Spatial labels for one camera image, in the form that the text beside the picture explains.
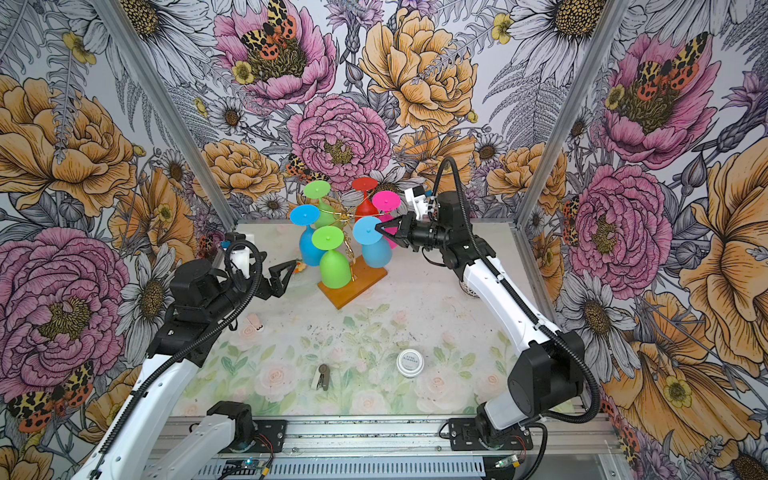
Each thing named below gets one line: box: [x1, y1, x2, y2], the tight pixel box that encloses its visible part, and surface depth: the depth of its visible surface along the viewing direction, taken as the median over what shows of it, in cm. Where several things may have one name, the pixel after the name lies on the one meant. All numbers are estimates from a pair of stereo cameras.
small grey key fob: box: [312, 364, 331, 391], surface depth 83 cm
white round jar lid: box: [396, 348, 425, 378], surface depth 81 cm
